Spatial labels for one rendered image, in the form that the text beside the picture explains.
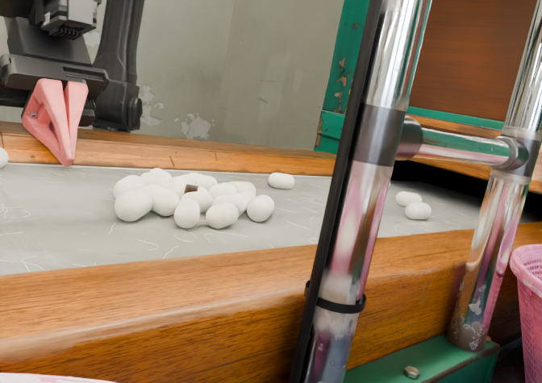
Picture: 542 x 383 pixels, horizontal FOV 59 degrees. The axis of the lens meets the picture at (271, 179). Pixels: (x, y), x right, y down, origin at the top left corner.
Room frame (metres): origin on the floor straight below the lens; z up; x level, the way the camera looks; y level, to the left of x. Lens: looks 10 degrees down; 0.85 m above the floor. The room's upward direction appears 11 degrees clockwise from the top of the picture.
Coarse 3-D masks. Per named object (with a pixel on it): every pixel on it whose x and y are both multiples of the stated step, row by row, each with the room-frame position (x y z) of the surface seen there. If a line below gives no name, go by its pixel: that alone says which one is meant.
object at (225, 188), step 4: (220, 184) 0.43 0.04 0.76; (224, 184) 0.44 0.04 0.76; (228, 184) 0.44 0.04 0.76; (212, 188) 0.42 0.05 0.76; (216, 188) 0.42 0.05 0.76; (220, 188) 0.42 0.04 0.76; (224, 188) 0.43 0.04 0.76; (228, 188) 0.43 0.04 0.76; (232, 188) 0.44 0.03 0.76; (208, 192) 0.43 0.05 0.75; (212, 192) 0.42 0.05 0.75; (216, 192) 0.42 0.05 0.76; (220, 192) 0.42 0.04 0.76; (224, 192) 0.42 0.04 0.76; (228, 192) 0.43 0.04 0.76; (232, 192) 0.44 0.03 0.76; (212, 196) 0.42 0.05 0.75; (216, 196) 0.42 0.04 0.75
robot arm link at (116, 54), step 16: (112, 0) 0.78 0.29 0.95; (128, 0) 0.78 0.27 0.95; (144, 0) 0.82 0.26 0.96; (112, 16) 0.77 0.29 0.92; (128, 16) 0.78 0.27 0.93; (112, 32) 0.77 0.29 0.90; (128, 32) 0.78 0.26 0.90; (112, 48) 0.77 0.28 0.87; (128, 48) 0.78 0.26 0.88; (96, 64) 0.77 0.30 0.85; (112, 64) 0.77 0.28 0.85; (128, 64) 0.78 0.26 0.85; (112, 80) 0.76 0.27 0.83; (128, 80) 0.78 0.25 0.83; (112, 96) 0.76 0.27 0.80; (128, 96) 0.78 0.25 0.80; (96, 112) 0.77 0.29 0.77; (112, 112) 0.76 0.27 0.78
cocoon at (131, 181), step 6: (120, 180) 0.38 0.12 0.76; (126, 180) 0.38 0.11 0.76; (132, 180) 0.38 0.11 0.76; (138, 180) 0.39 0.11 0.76; (120, 186) 0.37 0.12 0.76; (126, 186) 0.37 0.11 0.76; (132, 186) 0.38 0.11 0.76; (138, 186) 0.38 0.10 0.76; (114, 192) 0.38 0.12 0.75; (120, 192) 0.37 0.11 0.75
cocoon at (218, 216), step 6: (222, 204) 0.37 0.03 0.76; (228, 204) 0.37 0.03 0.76; (210, 210) 0.36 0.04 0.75; (216, 210) 0.36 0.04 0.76; (222, 210) 0.36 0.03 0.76; (228, 210) 0.36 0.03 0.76; (234, 210) 0.37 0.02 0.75; (210, 216) 0.36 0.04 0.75; (216, 216) 0.35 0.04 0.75; (222, 216) 0.35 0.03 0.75; (228, 216) 0.36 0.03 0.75; (234, 216) 0.37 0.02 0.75; (210, 222) 0.36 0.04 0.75; (216, 222) 0.35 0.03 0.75; (222, 222) 0.35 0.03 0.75; (228, 222) 0.36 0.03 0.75; (234, 222) 0.37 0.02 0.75; (216, 228) 0.36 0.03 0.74
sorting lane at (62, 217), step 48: (0, 192) 0.35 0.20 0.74; (48, 192) 0.37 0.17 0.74; (96, 192) 0.40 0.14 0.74; (288, 192) 0.57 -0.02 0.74; (0, 240) 0.26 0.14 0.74; (48, 240) 0.27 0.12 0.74; (96, 240) 0.29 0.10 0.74; (144, 240) 0.30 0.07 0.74; (192, 240) 0.32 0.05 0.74; (240, 240) 0.34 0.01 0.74; (288, 240) 0.37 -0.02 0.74
